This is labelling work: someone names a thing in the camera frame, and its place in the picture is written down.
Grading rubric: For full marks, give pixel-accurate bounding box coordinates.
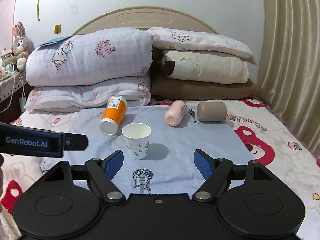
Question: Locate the brown pillow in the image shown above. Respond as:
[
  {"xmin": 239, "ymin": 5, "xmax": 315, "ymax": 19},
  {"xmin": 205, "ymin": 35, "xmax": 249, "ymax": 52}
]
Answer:
[{"xmin": 151, "ymin": 76, "xmax": 260, "ymax": 100}]

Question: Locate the white floral paper cup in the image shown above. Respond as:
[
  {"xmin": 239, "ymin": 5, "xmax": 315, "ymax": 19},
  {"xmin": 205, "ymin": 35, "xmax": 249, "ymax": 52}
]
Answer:
[{"xmin": 121, "ymin": 123, "xmax": 152, "ymax": 160}]

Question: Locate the white charging cable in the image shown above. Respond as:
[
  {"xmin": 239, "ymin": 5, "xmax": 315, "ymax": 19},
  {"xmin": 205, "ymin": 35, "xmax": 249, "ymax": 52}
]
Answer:
[{"xmin": 0, "ymin": 62, "xmax": 27, "ymax": 113}]

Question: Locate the cream folded blanket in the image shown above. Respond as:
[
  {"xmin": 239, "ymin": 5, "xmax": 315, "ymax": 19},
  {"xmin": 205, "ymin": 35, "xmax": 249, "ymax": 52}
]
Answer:
[{"xmin": 160, "ymin": 50, "xmax": 249, "ymax": 85}]

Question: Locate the orange and white cup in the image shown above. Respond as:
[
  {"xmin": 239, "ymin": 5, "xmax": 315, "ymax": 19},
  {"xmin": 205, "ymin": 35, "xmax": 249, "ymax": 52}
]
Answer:
[{"xmin": 99, "ymin": 95, "xmax": 128, "ymax": 135}]

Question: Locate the taupe plastic cup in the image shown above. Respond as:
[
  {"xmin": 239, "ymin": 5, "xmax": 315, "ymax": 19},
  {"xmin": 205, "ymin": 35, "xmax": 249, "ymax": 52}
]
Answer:
[{"xmin": 196, "ymin": 101, "xmax": 227, "ymax": 122}]

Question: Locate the yellow wall sticker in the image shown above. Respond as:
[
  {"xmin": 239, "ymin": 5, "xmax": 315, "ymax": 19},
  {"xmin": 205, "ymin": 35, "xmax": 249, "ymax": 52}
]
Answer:
[{"xmin": 54, "ymin": 24, "xmax": 61, "ymax": 35}]

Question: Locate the grey patterned cloth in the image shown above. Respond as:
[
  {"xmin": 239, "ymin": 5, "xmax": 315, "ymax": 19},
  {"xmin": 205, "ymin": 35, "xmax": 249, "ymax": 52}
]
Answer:
[{"xmin": 39, "ymin": 104, "xmax": 256, "ymax": 196}]

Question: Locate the pink checked folded quilt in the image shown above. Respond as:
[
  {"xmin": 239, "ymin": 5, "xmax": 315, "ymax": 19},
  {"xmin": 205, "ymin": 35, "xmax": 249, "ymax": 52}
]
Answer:
[{"xmin": 25, "ymin": 28, "xmax": 154, "ymax": 112}]

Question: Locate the pink floral pillow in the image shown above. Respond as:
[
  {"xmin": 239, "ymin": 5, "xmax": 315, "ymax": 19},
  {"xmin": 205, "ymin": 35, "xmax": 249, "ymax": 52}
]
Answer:
[{"xmin": 147, "ymin": 27, "xmax": 256, "ymax": 64}]

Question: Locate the blue booklet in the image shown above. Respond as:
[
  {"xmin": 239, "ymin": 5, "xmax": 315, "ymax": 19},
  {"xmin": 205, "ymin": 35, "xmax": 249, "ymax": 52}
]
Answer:
[{"xmin": 39, "ymin": 35, "xmax": 72, "ymax": 48}]

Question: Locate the beige wooden headboard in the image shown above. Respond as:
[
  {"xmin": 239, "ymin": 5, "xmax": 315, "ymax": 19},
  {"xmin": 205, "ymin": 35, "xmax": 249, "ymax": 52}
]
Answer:
[{"xmin": 74, "ymin": 6, "xmax": 217, "ymax": 35}]

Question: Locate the patterned bedside table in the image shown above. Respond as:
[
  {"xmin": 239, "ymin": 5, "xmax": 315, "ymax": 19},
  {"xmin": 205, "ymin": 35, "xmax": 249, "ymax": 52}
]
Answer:
[{"xmin": 0, "ymin": 71, "xmax": 28, "ymax": 102}]

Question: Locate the beige curtain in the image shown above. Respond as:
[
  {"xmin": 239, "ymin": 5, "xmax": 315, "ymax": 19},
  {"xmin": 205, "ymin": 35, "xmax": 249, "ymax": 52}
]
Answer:
[{"xmin": 258, "ymin": 0, "xmax": 319, "ymax": 157}]

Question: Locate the grey rabbit plush toy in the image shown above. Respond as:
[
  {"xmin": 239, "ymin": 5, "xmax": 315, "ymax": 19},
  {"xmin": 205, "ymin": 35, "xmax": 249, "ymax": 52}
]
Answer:
[{"xmin": 11, "ymin": 22, "xmax": 35, "ymax": 72}]

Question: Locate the pink plastic cup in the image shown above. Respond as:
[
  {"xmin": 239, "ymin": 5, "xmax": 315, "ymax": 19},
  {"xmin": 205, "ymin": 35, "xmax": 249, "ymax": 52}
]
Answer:
[{"xmin": 164, "ymin": 100, "xmax": 187, "ymax": 127}]

